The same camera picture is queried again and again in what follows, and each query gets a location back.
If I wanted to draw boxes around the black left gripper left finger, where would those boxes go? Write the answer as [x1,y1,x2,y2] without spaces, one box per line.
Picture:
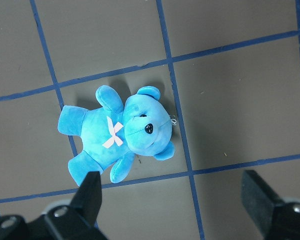
[70,171,102,226]

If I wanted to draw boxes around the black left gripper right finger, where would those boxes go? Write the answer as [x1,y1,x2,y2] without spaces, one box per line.
[241,170,286,238]

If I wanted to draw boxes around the blue teddy bear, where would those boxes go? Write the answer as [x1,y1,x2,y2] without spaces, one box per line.
[57,85,175,186]

